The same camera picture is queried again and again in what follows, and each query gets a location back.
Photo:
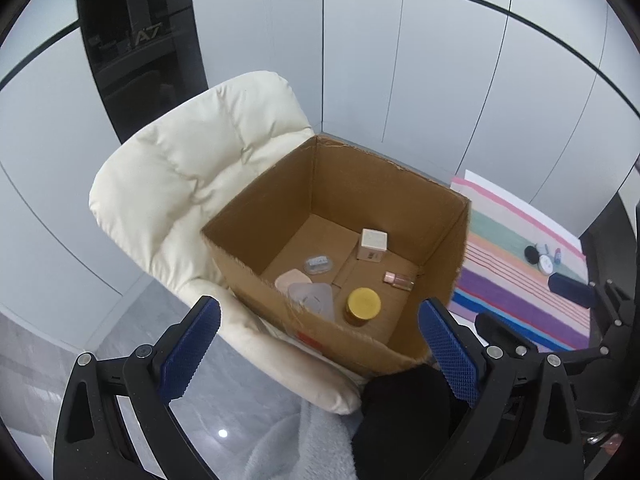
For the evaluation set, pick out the white round jar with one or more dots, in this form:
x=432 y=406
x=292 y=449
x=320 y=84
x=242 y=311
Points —
x=545 y=263

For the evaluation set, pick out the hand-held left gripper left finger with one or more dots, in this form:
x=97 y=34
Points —
x=192 y=347

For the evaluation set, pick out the cream padded armchair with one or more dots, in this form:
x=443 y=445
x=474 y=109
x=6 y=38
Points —
x=175 y=160

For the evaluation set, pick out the person's black trousers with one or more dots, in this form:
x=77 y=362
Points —
x=400 y=410

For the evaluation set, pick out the beige pink compact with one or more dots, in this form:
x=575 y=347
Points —
x=289 y=280

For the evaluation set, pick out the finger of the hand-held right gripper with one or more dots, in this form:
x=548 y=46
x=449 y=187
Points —
x=570 y=288
x=505 y=329

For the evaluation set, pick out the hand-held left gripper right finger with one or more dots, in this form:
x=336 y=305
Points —
x=450 y=352

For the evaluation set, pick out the grey fleece blanket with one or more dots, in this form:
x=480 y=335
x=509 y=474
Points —
x=300 y=445

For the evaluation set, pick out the brown cardboard box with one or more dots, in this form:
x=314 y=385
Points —
x=320 y=237

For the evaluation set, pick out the small pink-capped glass bottle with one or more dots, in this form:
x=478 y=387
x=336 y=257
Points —
x=398 y=280

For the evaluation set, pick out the small white square box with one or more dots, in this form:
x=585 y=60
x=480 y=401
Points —
x=372 y=243

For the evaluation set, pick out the striped pastel mat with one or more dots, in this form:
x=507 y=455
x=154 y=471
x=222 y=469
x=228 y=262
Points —
x=500 y=270

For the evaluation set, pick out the small blue-capped vial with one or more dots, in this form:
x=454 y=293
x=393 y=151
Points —
x=557 y=257

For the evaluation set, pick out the small clear plastic case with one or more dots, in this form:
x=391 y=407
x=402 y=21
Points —
x=319 y=264

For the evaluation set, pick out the black round compact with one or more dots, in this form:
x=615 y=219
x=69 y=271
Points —
x=531 y=253

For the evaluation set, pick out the dark glass wall panel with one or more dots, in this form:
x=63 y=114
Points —
x=140 y=60

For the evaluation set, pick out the small round jar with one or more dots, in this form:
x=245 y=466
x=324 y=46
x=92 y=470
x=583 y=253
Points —
x=362 y=302

